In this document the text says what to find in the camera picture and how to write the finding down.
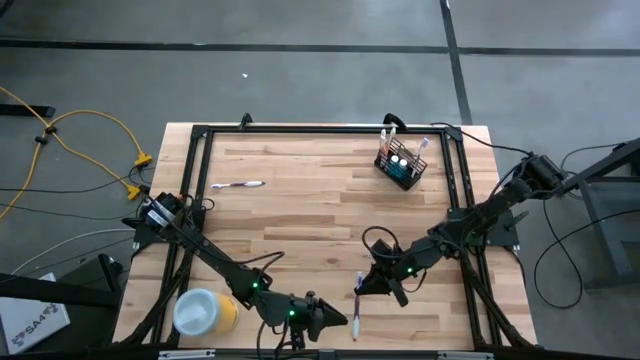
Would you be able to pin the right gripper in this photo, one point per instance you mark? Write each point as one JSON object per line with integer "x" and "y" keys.
{"x": 395, "y": 277}

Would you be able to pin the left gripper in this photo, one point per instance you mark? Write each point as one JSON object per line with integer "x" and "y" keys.
{"x": 292, "y": 312}

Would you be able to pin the purple white toothbrush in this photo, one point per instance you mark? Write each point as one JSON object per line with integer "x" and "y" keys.
{"x": 424, "y": 144}
{"x": 237, "y": 184}
{"x": 356, "y": 315}

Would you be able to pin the teal toothpaste tube white cap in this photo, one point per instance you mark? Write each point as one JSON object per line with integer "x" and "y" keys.
{"x": 403, "y": 163}
{"x": 395, "y": 159}

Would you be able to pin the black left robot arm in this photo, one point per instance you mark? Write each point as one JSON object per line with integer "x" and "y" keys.
{"x": 210, "y": 250}

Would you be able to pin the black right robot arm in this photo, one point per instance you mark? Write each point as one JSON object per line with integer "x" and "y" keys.
{"x": 480, "y": 220}

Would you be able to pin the yellow cup white inside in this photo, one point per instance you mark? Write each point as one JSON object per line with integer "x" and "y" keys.
{"x": 197, "y": 312}

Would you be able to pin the black stand leg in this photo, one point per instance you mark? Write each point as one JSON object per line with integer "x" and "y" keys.
{"x": 50, "y": 291}

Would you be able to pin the white printed box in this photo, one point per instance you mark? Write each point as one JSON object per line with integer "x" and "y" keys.
{"x": 30, "y": 320}

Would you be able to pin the black flat floor bar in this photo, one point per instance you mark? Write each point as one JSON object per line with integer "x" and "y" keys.
{"x": 27, "y": 111}

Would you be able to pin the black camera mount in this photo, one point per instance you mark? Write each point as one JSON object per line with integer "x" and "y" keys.
{"x": 327, "y": 355}

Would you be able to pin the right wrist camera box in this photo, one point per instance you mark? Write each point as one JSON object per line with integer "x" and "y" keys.
{"x": 382, "y": 248}

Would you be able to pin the silver metal bracket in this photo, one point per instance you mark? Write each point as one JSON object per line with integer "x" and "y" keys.
{"x": 187, "y": 354}
{"x": 465, "y": 355}

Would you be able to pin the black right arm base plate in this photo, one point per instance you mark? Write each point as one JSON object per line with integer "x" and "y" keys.
{"x": 507, "y": 235}

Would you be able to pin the black frame clamp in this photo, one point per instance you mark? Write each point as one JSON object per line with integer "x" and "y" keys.
{"x": 393, "y": 120}
{"x": 245, "y": 121}

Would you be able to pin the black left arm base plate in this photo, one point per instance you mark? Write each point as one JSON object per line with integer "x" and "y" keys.
{"x": 142, "y": 235}

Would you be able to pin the black desk frame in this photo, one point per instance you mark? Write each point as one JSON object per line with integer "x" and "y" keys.
{"x": 600, "y": 167}

